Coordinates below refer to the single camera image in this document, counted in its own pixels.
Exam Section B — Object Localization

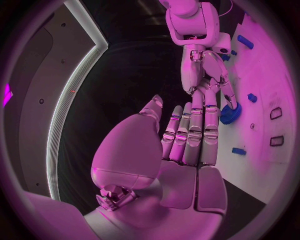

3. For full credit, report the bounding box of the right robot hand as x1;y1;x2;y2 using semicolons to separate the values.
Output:
180;43;240;111

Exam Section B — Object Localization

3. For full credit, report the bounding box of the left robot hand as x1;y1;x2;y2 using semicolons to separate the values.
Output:
83;89;229;240

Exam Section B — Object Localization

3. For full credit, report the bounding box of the blue gear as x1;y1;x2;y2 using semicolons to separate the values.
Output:
219;102;243;125

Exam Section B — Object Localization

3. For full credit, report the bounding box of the white task board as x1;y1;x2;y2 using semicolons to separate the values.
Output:
218;11;299;205

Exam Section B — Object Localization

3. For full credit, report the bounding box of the long blue cylinder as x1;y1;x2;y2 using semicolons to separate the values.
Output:
236;34;255;50

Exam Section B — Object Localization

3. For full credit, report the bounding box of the blue block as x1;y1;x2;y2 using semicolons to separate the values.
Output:
231;147;247;156

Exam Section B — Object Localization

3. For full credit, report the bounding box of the white cable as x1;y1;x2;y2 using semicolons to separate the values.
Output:
219;0;235;17

